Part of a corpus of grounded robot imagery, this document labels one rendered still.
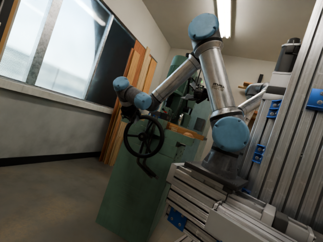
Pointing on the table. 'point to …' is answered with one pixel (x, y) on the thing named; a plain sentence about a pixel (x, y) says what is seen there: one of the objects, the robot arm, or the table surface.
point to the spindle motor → (178, 60)
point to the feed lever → (187, 100)
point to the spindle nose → (169, 101)
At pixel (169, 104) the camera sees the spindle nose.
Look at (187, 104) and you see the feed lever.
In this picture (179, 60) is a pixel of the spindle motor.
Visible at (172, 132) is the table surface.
